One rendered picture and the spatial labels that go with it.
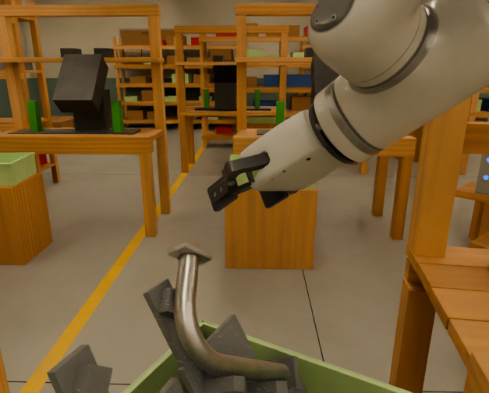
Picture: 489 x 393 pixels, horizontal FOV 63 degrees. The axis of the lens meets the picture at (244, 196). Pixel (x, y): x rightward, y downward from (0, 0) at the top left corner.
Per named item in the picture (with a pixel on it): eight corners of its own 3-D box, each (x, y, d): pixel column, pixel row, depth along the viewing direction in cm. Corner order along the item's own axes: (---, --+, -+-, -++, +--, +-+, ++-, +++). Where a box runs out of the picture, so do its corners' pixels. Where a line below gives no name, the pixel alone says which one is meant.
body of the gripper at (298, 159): (355, 102, 45) (286, 153, 52) (300, 86, 38) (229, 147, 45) (383, 159, 43) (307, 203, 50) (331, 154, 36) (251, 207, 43)
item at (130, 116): (239, 130, 995) (239, 34, 928) (119, 129, 1004) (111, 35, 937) (239, 127, 1047) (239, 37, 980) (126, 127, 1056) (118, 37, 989)
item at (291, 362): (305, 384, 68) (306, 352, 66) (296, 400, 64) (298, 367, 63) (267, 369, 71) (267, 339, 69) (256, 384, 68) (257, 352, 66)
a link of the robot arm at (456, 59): (334, 123, 34) (396, 161, 39) (493, 8, 26) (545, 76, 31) (320, 59, 39) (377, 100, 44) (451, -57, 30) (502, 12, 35)
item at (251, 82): (359, 149, 759) (370, 22, 692) (202, 148, 768) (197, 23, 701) (352, 143, 811) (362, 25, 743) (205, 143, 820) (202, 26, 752)
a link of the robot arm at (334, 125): (366, 86, 44) (345, 103, 46) (320, 70, 37) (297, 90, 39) (400, 152, 41) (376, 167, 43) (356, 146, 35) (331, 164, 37)
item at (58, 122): (65, 143, 811) (62, 122, 798) (24, 144, 810) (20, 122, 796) (86, 135, 926) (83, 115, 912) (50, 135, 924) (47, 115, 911)
